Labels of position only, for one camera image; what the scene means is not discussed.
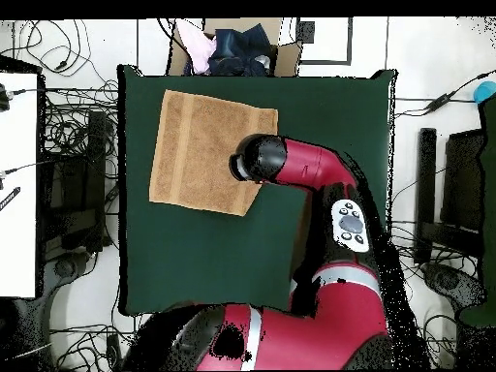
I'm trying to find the orange-brown terry towel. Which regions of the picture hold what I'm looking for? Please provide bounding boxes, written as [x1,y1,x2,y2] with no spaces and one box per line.
[148,89,279,217]

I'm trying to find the dark green table cloth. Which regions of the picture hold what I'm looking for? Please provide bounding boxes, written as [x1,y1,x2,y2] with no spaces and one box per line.
[117,64,396,317]

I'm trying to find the brown cardboard box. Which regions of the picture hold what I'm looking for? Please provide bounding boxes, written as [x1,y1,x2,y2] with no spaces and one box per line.
[167,17,303,78]

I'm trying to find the dark blue jeans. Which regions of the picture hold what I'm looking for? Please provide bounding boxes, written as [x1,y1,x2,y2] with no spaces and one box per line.
[208,23,274,78]

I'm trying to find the pink garment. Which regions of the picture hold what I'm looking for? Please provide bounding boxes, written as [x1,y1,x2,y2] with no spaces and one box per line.
[175,20,218,76]

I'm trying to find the black equipment stand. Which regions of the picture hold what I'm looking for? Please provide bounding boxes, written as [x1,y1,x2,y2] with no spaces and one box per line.
[414,127,485,264]
[46,109,108,253]

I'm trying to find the black power strip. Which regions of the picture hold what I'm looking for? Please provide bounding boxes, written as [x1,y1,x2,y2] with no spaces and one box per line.
[106,332,124,371]

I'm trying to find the white desk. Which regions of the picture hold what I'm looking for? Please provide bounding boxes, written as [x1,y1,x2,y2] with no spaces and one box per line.
[0,71,40,299]

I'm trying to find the dark green fabric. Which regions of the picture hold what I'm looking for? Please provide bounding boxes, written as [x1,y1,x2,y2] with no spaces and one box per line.
[460,100,496,326]

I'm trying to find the light blue round object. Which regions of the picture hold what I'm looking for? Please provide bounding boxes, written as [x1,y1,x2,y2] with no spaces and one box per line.
[473,79,496,105]

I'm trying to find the black cable bundle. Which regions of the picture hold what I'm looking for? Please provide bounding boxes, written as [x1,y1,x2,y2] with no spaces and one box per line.
[392,220,481,280]

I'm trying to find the tangled black cables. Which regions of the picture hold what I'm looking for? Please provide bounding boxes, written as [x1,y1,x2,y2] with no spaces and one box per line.
[0,18,119,175]

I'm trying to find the loose black floor cables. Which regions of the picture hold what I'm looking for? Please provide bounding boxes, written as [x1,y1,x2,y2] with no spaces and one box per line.
[49,315,140,371]

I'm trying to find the black power adapter with cable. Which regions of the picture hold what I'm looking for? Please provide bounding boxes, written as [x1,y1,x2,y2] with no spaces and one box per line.
[394,69,496,119]

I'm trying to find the tangled floor cables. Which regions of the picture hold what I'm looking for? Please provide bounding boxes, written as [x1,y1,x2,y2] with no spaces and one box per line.
[419,313,460,369]

